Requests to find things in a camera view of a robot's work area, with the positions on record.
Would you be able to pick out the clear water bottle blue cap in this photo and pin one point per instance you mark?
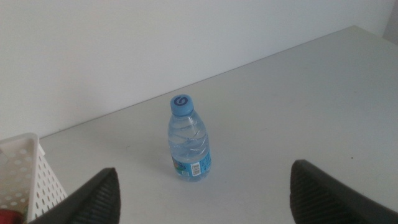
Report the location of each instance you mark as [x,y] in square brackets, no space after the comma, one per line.
[189,143]

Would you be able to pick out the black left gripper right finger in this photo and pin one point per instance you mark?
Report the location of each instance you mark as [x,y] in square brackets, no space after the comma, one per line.
[323,199]

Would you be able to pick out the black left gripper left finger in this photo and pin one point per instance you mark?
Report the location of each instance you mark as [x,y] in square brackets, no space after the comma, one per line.
[99,202]

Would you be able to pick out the white perforated plastic basket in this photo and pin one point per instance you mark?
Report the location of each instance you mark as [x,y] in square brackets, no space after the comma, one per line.
[34,174]

